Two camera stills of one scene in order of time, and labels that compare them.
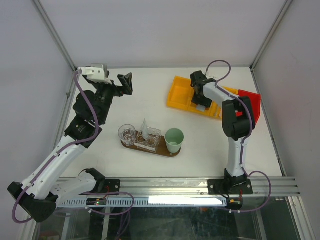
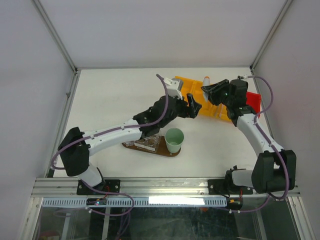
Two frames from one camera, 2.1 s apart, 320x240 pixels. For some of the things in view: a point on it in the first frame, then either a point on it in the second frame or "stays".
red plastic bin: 256,99 stays
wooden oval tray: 162,151 stays
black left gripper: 126,88 to 193,109
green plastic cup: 174,138 stays
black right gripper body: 201,100 to 220,96
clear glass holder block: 151,143 stays
